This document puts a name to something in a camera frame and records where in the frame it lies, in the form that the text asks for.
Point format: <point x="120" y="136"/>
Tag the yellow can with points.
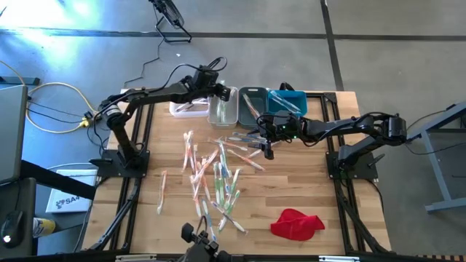
<point x="43" y="227"/>

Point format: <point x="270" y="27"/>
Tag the pile of packaged toothbrushes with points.
<point x="128" y="225"/>

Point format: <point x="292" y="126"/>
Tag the grey metal desk frame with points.
<point x="435" y="171"/>

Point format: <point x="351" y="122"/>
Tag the black articulated device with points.
<point x="200" y="247"/>

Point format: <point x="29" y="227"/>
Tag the black floor fan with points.
<point x="169" y="12"/>

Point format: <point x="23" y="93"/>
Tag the light grey plastic bin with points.
<point x="233" y="122"/>

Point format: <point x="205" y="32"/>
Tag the white plastic bin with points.
<point x="196" y="113"/>

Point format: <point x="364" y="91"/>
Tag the black desk surface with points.
<point x="27" y="196"/>

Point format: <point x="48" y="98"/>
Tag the black computer mouse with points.
<point x="11" y="227"/>

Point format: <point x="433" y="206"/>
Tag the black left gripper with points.
<point x="207" y="85"/>

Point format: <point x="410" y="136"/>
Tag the dark grey plastic bin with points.
<point x="243" y="116"/>

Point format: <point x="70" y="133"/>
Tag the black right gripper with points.
<point x="280" y="127"/>

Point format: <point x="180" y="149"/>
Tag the red cloth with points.
<point x="296" y="225"/>

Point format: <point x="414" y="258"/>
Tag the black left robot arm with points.
<point x="153" y="96"/>

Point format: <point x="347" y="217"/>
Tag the grey laptop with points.
<point x="12" y="134"/>

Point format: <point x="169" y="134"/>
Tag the teal plastic bin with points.
<point x="300" y="107"/>

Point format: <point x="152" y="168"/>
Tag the black desk beam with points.
<point x="54" y="179"/>

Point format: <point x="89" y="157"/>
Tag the white cardboard box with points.
<point x="73" y="203"/>

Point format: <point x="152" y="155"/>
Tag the black clamp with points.
<point x="287" y="86"/>

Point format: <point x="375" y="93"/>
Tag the yellow power plug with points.
<point x="86" y="122"/>

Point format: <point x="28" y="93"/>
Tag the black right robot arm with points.
<point x="346" y="127"/>

